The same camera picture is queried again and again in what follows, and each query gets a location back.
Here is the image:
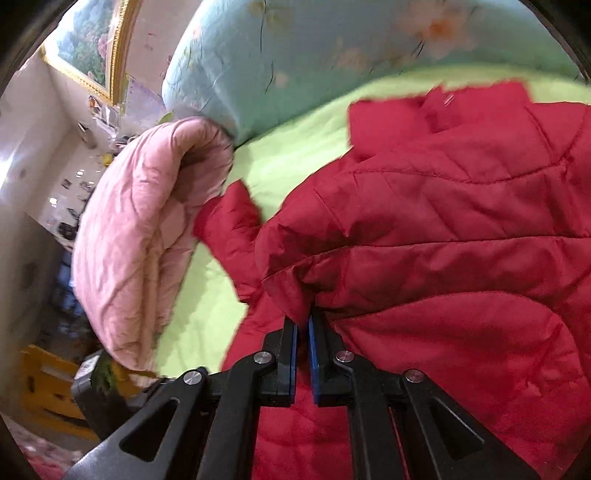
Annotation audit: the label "gold framed landscape painting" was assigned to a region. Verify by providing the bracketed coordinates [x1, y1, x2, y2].
[41, 0, 141, 105]

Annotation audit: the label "red quilted puffer jacket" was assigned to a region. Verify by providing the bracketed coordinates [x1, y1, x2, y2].
[194, 82, 590, 479]

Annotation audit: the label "teal floral duvet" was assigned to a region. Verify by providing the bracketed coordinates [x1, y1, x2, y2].
[161, 1, 582, 143]

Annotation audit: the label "pink folded quilt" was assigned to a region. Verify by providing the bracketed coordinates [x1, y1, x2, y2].
[72, 117, 233, 371]

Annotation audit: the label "white cabinet with clutter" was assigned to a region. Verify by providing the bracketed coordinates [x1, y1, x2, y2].
[1, 53, 119, 247]

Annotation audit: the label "yellow plastic crate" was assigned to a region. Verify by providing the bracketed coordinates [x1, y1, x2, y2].
[18, 344, 139, 441]

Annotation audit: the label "light green bed sheet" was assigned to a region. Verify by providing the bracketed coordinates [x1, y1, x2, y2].
[154, 65, 590, 377]

